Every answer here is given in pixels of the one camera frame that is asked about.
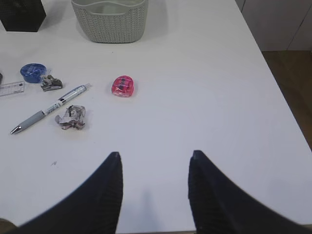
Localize large paper ball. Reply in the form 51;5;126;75
55;105;86;130

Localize pink pencil sharpener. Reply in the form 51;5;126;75
111;76;134;98

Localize black mesh pen holder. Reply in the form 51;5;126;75
0;0;46;32

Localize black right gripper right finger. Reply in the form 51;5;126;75
188;150;312;234

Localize blue white pen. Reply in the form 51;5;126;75
10;83;91;135

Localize clear plastic ruler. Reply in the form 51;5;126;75
0;81;25;97

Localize small paper ball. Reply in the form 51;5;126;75
40;75;63;92

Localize blue pencil sharpener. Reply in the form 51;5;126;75
20;63;47;83

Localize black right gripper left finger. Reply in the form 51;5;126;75
10;152;123;234

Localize green woven plastic basket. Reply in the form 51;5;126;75
71;0;148;43

